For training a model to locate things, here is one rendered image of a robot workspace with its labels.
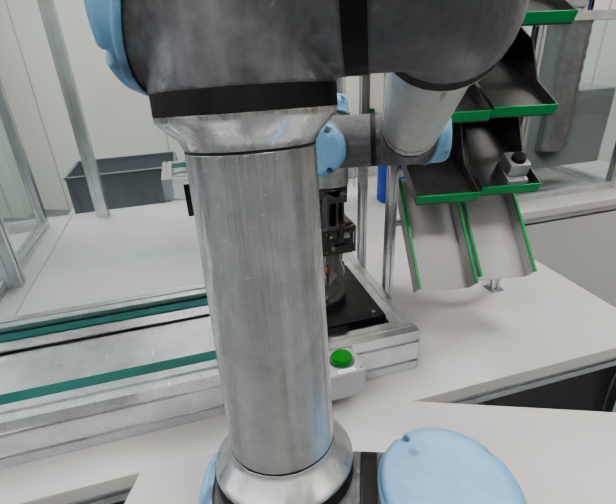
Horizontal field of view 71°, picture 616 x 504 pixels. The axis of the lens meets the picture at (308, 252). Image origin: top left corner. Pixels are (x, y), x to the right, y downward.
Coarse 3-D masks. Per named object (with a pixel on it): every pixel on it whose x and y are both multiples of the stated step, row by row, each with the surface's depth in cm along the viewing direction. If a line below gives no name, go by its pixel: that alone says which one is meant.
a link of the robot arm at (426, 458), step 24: (408, 432) 38; (432, 432) 38; (456, 432) 38; (384, 456) 36; (408, 456) 36; (432, 456) 36; (456, 456) 36; (480, 456) 36; (360, 480) 36; (384, 480) 34; (408, 480) 34; (432, 480) 34; (456, 480) 34; (480, 480) 34; (504, 480) 34
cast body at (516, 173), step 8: (512, 152) 91; (520, 152) 90; (504, 160) 91; (512, 160) 89; (520, 160) 88; (528, 160) 90; (496, 168) 94; (504, 168) 91; (512, 168) 89; (520, 168) 89; (528, 168) 89; (496, 176) 95; (504, 176) 91; (512, 176) 91; (520, 176) 91; (504, 184) 92; (512, 184) 91
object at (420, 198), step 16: (448, 160) 97; (464, 160) 93; (416, 176) 93; (432, 176) 94; (448, 176) 94; (464, 176) 93; (416, 192) 87; (432, 192) 90; (448, 192) 90; (464, 192) 90
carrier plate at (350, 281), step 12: (336, 276) 107; (348, 276) 107; (348, 288) 102; (360, 288) 101; (348, 300) 97; (360, 300) 97; (372, 300) 97; (336, 312) 93; (348, 312) 93; (360, 312) 93; (372, 312) 93; (336, 324) 89; (348, 324) 90; (360, 324) 91; (372, 324) 92
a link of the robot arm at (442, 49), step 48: (384, 0) 20; (432, 0) 20; (480, 0) 21; (528, 0) 25; (384, 48) 22; (432, 48) 23; (480, 48) 25; (432, 96) 35; (384, 144) 59; (432, 144) 54
